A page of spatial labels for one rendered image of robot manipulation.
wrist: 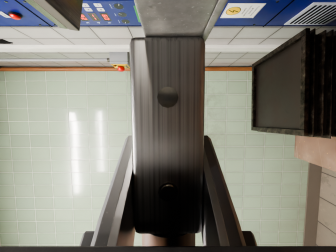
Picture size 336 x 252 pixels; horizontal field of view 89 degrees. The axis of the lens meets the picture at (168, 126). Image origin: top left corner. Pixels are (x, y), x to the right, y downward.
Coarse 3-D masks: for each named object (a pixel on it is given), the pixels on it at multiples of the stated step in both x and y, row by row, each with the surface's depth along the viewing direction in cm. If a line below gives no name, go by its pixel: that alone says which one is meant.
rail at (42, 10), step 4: (28, 0) 28; (32, 0) 28; (32, 4) 29; (36, 4) 29; (36, 8) 30; (40, 8) 30; (40, 12) 32; (44, 12) 31; (48, 12) 32; (48, 16) 33; (52, 16) 33; (52, 20) 34; (56, 20) 34; (56, 24) 36; (60, 24) 36
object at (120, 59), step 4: (112, 52) 92; (116, 52) 92; (120, 52) 92; (124, 52) 92; (112, 56) 92; (116, 56) 92; (120, 56) 92; (124, 56) 92; (128, 56) 95; (112, 60) 92; (116, 60) 92; (120, 60) 92; (124, 60) 92; (128, 60) 94; (112, 64) 93; (116, 64) 93; (120, 64) 93; (124, 64) 93; (128, 64) 95
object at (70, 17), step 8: (40, 0) 27; (48, 0) 28; (56, 0) 29; (64, 0) 31; (72, 0) 34; (80, 0) 36; (48, 8) 30; (56, 8) 30; (64, 8) 32; (72, 8) 34; (80, 8) 37; (56, 16) 32; (64, 16) 32; (72, 16) 34; (80, 16) 37; (64, 24) 35; (72, 24) 35
